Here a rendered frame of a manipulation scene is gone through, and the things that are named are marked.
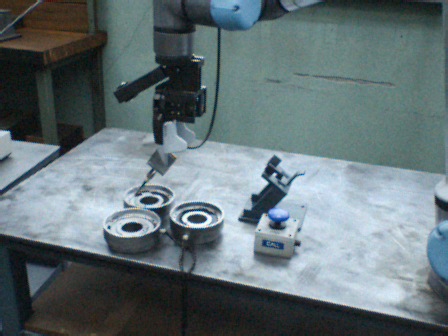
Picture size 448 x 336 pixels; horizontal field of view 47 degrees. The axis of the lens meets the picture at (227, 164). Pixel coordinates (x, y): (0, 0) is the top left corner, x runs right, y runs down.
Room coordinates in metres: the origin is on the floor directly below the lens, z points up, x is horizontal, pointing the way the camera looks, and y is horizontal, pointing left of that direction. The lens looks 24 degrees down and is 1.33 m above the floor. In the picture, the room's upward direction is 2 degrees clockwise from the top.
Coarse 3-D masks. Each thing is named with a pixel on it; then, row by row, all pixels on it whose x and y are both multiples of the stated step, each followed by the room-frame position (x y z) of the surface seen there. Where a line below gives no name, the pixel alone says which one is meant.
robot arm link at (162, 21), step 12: (156, 0) 0.90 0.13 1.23; (168, 0) 0.88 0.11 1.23; (180, 0) 0.87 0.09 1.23; (156, 12) 0.90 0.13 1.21; (168, 12) 0.89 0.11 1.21; (180, 12) 0.87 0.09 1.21; (156, 24) 0.90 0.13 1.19; (168, 24) 0.89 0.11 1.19; (180, 24) 0.89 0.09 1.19; (192, 24) 0.91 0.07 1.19
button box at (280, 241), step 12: (264, 216) 0.86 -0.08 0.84; (264, 228) 0.81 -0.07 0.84; (276, 228) 0.81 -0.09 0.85; (288, 228) 0.81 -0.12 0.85; (264, 240) 0.79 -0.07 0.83; (276, 240) 0.79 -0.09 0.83; (288, 240) 0.78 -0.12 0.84; (300, 240) 0.81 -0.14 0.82; (264, 252) 0.79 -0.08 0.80; (276, 252) 0.79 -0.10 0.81; (288, 252) 0.78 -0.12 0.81
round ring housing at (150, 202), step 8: (152, 184) 0.98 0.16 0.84; (128, 192) 0.95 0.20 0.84; (136, 192) 0.96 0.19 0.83; (168, 192) 0.96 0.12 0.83; (128, 200) 0.92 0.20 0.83; (136, 200) 0.93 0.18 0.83; (144, 200) 0.94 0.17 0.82; (152, 200) 0.95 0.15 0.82; (160, 200) 0.93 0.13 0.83; (144, 208) 0.88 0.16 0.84; (152, 208) 0.88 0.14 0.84; (160, 208) 0.89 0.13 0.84; (168, 208) 0.90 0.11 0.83; (160, 216) 0.89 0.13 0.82; (168, 216) 0.91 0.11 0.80
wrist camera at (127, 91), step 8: (152, 72) 0.91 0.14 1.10; (160, 72) 0.90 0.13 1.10; (136, 80) 0.91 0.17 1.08; (144, 80) 0.91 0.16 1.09; (152, 80) 0.91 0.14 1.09; (160, 80) 0.90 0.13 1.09; (120, 88) 0.92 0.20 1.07; (128, 88) 0.92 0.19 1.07; (136, 88) 0.91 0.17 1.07; (144, 88) 0.91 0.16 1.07; (120, 96) 0.92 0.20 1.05; (128, 96) 0.92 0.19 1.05; (136, 96) 0.93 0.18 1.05
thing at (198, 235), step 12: (180, 204) 0.90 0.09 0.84; (192, 204) 0.91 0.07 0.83; (204, 204) 0.91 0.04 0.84; (192, 216) 0.88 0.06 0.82; (204, 216) 0.88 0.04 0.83; (180, 228) 0.82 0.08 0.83; (192, 228) 0.81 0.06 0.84; (204, 228) 0.81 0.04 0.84; (216, 228) 0.83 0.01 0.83; (192, 240) 0.82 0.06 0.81; (204, 240) 0.82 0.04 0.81
